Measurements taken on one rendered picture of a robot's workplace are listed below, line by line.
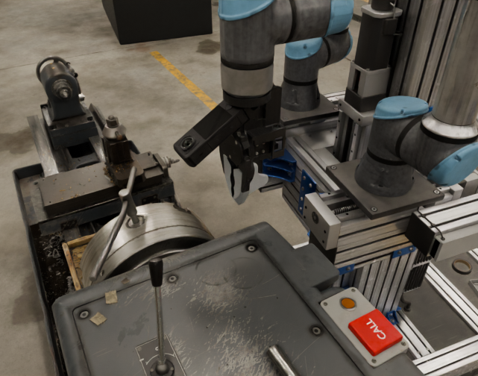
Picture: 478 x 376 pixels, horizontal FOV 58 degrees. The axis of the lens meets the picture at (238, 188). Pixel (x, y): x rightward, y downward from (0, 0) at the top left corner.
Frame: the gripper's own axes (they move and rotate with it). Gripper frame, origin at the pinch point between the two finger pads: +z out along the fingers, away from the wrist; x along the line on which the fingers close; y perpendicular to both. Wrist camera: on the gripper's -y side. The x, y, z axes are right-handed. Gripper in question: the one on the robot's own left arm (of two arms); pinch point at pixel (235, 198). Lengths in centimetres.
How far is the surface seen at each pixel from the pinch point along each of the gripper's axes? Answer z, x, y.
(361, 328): 11.2, -25.6, 8.0
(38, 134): 51, 139, -23
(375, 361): 12.2, -30.4, 6.5
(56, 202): 41, 71, -26
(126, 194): 5.9, 18.3, -14.4
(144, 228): 14.2, 16.2, -12.7
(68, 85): 29, 131, -6
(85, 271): 23.5, 19.7, -25.9
